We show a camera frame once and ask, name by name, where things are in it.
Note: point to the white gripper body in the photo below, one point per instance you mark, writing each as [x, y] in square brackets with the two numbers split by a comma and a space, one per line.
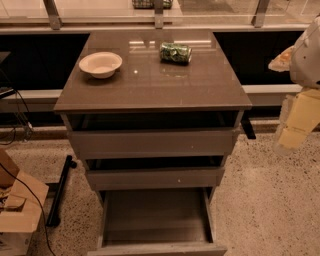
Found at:
[308, 61]

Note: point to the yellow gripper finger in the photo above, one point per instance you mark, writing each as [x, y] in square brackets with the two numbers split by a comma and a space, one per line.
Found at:
[282, 62]
[299, 116]

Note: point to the grey drawer cabinet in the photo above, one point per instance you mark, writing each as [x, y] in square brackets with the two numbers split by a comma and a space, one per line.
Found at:
[154, 95]

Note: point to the middle grey drawer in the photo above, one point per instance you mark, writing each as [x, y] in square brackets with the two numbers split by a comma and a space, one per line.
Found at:
[154, 179]

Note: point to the grey drawer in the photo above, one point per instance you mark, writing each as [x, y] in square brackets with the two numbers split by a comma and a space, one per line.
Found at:
[115, 145]
[157, 222]
[154, 179]

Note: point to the top grey drawer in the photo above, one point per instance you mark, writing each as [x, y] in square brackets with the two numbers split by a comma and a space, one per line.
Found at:
[115, 145]

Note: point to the bottom grey drawer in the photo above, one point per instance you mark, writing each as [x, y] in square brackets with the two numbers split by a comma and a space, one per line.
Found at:
[157, 222]

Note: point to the white bowl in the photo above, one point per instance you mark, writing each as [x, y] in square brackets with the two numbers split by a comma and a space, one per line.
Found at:
[101, 65]

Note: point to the metal window railing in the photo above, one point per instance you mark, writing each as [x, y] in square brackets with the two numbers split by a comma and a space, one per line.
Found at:
[217, 15]

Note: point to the black metal stand leg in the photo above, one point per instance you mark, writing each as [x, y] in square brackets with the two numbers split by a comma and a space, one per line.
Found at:
[53, 219]

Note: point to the cardboard box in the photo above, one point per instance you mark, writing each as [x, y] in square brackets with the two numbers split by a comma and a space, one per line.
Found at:
[22, 197]

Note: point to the black bracket behind cabinet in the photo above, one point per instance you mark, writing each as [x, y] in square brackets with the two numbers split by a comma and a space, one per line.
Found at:
[247, 126]

